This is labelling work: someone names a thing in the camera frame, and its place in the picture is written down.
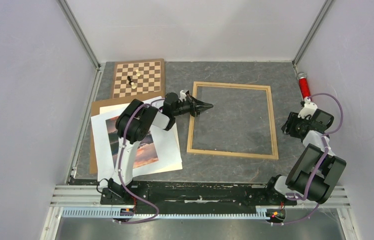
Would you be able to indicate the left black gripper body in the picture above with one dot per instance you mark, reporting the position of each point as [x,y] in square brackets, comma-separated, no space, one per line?
[186,107]

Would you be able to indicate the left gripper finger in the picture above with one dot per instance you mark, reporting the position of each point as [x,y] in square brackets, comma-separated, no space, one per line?
[200,105]
[197,112]

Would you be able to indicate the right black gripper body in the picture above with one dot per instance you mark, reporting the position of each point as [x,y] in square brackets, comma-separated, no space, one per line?
[294,124]

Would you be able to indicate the wooden picture frame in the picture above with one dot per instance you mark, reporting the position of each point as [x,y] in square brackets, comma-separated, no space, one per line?
[272,127]

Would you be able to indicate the cream photo mat board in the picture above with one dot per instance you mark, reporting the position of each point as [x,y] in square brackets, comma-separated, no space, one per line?
[166,145]

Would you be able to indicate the red glitter microphone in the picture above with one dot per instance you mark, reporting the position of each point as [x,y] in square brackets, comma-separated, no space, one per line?
[303,85]

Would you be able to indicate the landscape photo print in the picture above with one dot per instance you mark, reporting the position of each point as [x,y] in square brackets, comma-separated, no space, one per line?
[146,153]

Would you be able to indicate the brown frame backing board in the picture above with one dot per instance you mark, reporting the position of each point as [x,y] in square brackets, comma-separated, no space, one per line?
[95,110]

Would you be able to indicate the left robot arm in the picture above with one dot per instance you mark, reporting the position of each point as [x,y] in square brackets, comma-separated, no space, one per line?
[140,140]

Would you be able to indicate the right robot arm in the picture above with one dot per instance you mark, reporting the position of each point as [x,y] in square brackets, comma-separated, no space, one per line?
[317,171]

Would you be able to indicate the wooden chessboard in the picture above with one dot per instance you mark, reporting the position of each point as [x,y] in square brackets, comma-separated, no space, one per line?
[152,78]

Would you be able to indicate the cream chess piece lower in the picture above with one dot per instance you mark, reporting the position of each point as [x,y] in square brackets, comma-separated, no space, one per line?
[133,85]

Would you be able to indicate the cream chess piece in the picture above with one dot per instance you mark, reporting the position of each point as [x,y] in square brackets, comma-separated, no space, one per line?
[133,85]
[137,72]

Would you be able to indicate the cream chess piece upper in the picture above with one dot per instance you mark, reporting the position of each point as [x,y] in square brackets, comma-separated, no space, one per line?
[137,72]

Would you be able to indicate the black chess piece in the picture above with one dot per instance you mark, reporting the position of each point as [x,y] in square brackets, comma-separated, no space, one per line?
[130,81]

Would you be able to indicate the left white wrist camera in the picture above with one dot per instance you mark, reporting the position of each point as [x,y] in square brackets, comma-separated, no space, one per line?
[185,95]

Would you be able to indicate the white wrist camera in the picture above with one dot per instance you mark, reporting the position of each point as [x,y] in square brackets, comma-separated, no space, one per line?
[185,95]
[308,109]

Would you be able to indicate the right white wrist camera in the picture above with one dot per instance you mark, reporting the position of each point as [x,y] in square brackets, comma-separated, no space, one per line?
[308,109]

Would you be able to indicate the white slotted cable duct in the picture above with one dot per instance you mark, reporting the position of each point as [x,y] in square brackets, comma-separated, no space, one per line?
[124,214]

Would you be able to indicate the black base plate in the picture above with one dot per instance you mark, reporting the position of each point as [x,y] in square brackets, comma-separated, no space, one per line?
[194,197]

